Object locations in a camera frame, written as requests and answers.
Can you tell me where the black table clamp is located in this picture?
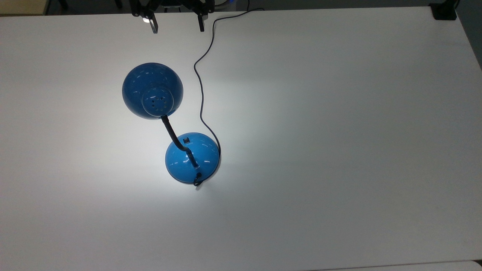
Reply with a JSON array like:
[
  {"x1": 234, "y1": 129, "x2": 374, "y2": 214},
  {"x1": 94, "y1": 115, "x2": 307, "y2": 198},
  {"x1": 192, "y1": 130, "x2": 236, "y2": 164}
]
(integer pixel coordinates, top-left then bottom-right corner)
[{"x1": 429, "y1": 0, "x2": 459, "y2": 21}]

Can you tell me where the black lamp power cable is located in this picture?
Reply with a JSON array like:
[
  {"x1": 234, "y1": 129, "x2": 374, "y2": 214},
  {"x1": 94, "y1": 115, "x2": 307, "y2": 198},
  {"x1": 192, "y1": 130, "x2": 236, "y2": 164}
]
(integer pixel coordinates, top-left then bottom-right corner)
[{"x1": 193, "y1": 7, "x2": 265, "y2": 188}]

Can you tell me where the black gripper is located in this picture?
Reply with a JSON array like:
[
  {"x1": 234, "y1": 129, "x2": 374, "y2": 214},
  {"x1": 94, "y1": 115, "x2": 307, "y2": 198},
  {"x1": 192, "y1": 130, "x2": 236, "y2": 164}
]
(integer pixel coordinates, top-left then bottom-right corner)
[{"x1": 129, "y1": 0, "x2": 216, "y2": 35}]

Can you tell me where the blue gooseneck desk lamp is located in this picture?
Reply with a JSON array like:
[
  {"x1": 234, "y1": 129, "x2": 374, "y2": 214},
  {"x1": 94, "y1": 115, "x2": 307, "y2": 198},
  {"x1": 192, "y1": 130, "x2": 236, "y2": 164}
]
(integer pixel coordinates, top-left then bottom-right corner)
[{"x1": 122, "y1": 62, "x2": 221, "y2": 186}]

